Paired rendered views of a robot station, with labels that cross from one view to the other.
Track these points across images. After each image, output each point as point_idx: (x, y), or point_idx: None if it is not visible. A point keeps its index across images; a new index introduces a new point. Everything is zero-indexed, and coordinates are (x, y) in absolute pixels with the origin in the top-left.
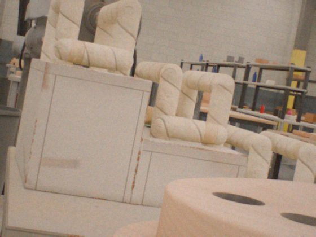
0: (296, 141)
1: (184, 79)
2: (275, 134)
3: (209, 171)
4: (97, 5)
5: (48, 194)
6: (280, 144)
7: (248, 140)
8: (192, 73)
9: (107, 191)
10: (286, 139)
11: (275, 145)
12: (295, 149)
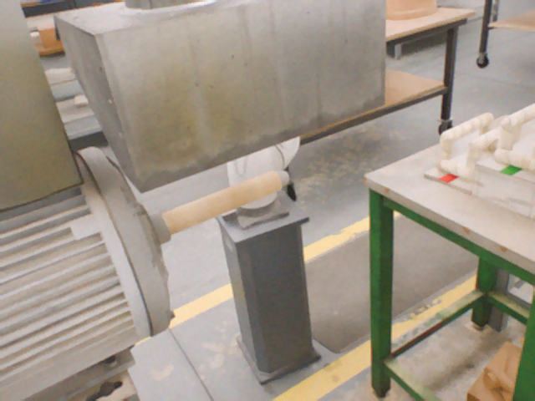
0: (481, 118)
1: (520, 124)
2: (459, 127)
3: None
4: (146, 212)
5: None
6: (475, 127)
7: (517, 128)
8: (526, 115)
9: None
10: (475, 122)
11: (471, 130)
12: (488, 120)
